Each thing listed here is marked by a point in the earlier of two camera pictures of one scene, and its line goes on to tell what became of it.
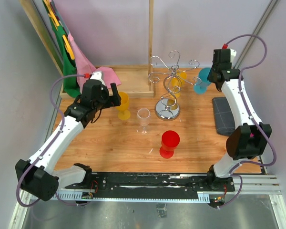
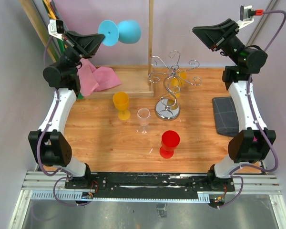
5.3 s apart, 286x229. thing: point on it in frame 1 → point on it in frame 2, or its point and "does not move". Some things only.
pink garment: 85,68 does not move
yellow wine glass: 124,114 does not move
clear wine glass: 143,115 does not move
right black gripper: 209,76 → 216,37
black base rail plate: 147,186 does not move
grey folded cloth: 224,116 does not move
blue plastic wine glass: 201,87 → 127,31
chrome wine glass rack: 168,108 does not move
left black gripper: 113,100 → 85,46
